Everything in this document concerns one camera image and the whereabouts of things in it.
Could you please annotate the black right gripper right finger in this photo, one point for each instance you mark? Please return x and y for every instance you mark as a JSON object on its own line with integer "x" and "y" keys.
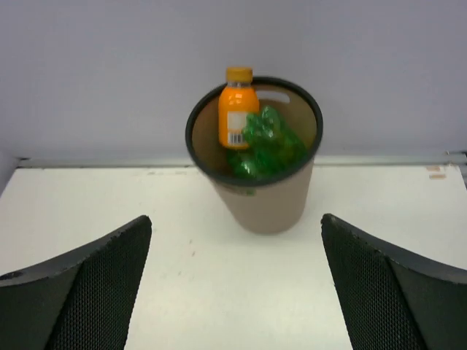
{"x": 392, "y": 298}

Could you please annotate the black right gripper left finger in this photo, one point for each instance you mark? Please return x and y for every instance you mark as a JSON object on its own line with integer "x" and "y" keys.
{"x": 81, "y": 299}

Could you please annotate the green bottle front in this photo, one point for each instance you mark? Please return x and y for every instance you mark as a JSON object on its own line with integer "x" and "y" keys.
{"x": 272, "y": 146}

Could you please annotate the orange bottle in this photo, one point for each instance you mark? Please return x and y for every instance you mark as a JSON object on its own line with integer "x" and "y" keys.
{"x": 236, "y": 101}

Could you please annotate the brown cardboard bin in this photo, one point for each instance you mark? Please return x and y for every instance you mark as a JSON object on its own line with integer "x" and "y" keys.
{"x": 265, "y": 206}

